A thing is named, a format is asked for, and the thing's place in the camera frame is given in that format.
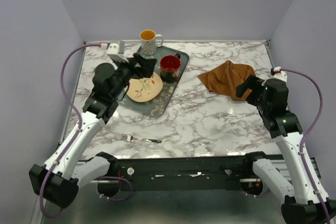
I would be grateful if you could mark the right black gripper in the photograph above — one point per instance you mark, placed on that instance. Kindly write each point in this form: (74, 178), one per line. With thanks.
(254, 83)

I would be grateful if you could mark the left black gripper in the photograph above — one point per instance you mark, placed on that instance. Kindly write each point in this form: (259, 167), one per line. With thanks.
(146, 66)

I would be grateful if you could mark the brown cloth napkin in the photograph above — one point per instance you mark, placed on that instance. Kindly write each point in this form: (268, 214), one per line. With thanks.
(224, 79)

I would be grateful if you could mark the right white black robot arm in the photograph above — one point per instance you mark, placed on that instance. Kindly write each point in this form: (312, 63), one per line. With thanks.
(303, 198)

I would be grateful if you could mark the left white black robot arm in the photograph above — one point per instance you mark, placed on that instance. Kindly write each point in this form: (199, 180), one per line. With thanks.
(59, 179)

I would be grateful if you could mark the white mug yellow inside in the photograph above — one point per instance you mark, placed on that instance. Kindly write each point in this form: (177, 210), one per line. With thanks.
(150, 41)

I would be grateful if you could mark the peach floral plate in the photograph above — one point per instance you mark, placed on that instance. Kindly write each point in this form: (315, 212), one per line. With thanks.
(145, 89)

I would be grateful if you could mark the red black mug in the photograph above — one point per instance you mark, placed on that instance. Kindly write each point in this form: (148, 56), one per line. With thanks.
(170, 66)

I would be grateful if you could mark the green floral tray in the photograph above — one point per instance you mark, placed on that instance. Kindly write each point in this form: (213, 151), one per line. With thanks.
(158, 105)

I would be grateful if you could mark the silver fork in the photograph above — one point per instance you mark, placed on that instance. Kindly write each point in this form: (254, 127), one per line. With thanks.
(131, 138)

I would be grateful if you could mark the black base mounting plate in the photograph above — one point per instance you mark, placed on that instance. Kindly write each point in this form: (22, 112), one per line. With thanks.
(191, 173)

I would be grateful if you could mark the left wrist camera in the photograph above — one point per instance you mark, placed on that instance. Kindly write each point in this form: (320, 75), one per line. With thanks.
(115, 51)

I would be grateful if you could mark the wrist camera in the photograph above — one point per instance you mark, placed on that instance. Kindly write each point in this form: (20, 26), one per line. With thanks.
(115, 51)
(278, 73)

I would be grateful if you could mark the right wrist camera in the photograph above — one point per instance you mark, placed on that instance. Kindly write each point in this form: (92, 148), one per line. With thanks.
(278, 73)

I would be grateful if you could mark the aluminium frame rail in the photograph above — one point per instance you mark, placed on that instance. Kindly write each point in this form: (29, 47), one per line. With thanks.
(306, 168)

